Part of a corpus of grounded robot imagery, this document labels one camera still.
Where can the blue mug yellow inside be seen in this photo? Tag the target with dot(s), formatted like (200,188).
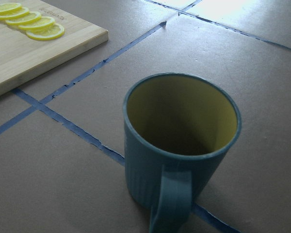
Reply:
(178,128)

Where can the lemon slice nearest robot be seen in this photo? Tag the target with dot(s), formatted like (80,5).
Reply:
(52,32)

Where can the bamboo cutting board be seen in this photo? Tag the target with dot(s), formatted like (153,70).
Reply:
(22,58)

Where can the middle lemon slice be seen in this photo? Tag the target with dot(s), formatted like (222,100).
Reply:
(25,19)

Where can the lemon slice farthest from robot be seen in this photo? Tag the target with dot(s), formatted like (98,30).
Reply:
(9,7)

